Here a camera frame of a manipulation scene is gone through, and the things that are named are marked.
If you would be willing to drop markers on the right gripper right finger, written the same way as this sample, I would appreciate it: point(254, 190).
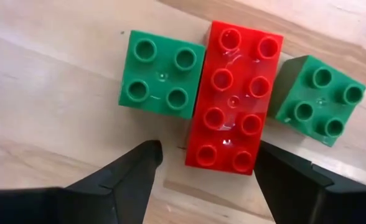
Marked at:
point(295, 199)

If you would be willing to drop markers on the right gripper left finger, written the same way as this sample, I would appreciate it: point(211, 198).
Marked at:
point(114, 199)

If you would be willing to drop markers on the small green building block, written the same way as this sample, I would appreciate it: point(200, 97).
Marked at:
point(161, 74)
point(323, 99)

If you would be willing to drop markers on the long red building block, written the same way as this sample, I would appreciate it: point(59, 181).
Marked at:
point(232, 99)

